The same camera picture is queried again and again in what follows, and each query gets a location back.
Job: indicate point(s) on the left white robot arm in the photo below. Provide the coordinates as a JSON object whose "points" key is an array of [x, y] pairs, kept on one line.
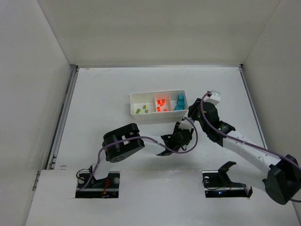
{"points": [[125, 141]]}

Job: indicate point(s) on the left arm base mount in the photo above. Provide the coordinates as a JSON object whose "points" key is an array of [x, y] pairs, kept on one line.
{"points": [[107, 188]]}

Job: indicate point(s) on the large blue lego brick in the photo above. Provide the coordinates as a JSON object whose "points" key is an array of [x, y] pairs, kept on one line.
{"points": [[180, 105]]}

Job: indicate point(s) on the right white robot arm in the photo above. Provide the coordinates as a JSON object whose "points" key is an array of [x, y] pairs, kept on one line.
{"points": [[278, 176]]}

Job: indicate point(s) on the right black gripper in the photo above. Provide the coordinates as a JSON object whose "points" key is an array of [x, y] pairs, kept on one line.
{"points": [[195, 108]]}

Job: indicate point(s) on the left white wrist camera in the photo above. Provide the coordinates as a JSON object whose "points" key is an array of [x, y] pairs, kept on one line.
{"points": [[186, 124]]}

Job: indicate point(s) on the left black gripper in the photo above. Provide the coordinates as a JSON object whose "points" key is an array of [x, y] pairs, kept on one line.
{"points": [[178, 135]]}

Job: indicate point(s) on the white three-compartment sorting tray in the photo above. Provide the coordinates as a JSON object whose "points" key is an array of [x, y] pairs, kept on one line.
{"points": [[158, 105]]}

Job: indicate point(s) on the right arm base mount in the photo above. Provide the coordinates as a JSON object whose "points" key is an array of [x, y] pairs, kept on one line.
{"points": [[218, 185]]}

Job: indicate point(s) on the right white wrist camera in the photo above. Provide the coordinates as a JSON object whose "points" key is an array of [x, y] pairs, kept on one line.
{"points": [[214, 97]]}

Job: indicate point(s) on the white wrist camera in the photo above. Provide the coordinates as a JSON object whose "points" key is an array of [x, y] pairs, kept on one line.
{"points": [[214, 97], [186, 124]]}

